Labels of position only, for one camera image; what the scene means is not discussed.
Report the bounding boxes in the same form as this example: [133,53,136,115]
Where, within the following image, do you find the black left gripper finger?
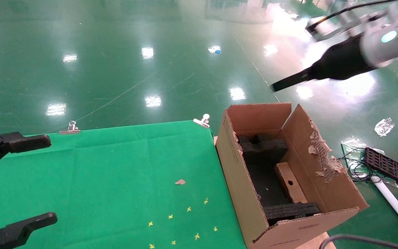
[0,213,58,249]
[0,130,51,177]

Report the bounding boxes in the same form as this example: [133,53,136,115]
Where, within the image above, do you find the green table cloth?
[0,120,248,249]

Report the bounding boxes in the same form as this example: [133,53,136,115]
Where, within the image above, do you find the thin black cable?
[319,234,398,249]

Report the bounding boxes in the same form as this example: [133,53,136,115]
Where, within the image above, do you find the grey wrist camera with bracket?
[305,10,393,43]

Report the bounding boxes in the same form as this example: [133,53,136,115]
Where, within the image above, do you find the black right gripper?
[270,33,376,93]

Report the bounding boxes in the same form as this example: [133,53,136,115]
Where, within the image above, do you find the white metal frame leg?
[372,176,398,241]

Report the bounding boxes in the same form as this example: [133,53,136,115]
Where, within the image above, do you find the small brown cardboard box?
[274,162,308,204]

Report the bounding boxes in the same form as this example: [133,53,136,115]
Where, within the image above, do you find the clear plastic bag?
[341,138,386,173]

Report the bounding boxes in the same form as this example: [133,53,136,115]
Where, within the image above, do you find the black plastic grid tray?
[364,147,398,188]

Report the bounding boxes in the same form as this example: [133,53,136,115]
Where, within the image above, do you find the silver binder clip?
[193,113,210,129]
[59,120,82,135]

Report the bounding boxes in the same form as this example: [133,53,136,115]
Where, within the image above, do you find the crumpled clear plastic wrap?
[375,118,396,137]

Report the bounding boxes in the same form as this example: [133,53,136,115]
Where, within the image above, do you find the thin black wire coil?
[337,148,376,183]

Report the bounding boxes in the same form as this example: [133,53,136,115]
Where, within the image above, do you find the thick black braided cable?
[309,0,398,30]

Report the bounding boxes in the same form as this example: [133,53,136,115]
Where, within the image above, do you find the large open cardboard carton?
[215,102,370,249]

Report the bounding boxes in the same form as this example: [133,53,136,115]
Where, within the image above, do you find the black foam base pad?
[246,161,291,208]

